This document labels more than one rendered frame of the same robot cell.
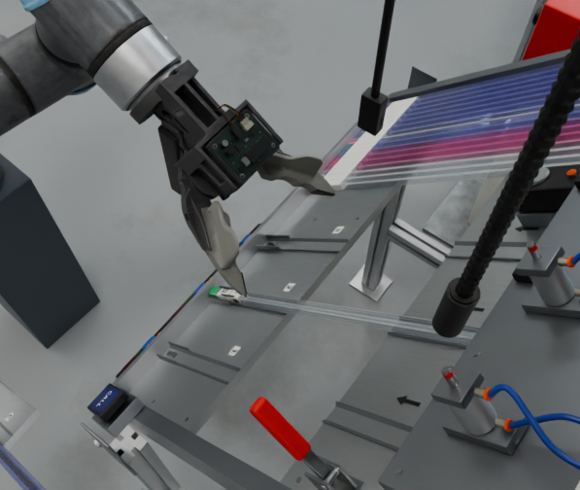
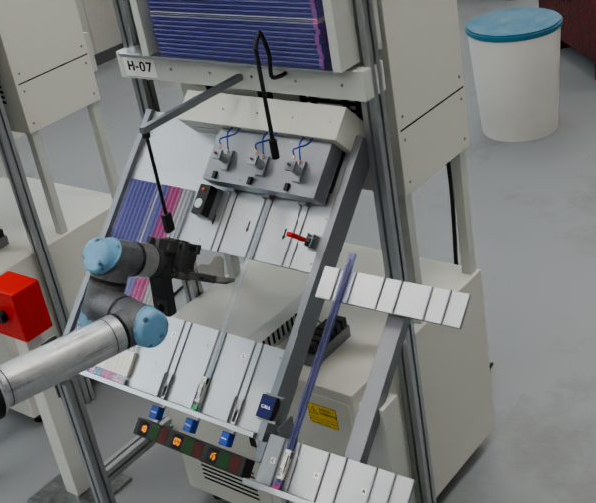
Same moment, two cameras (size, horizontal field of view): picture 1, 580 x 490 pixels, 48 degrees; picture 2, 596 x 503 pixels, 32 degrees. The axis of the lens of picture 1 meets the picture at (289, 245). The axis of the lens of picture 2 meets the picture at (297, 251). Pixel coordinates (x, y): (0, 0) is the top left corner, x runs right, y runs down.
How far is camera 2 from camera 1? 2.06 m
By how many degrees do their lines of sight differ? 64
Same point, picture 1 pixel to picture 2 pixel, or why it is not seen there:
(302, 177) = not seen: hidden behind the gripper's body
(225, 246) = (217, 267)
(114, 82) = (152, 254)
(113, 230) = not seen: outside the picture
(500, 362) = (280, 177)
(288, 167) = not seen: hidden behind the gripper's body
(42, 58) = (120, 292)
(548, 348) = (278, 165)
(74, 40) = (135, 253)
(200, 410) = (276, 351)
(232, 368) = (254, 347)
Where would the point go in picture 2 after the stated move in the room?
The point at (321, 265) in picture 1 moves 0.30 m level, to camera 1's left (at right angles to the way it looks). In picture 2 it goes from (198, 329) to (186, 407)
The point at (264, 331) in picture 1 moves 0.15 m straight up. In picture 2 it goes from (234, 341) to (221, 285)
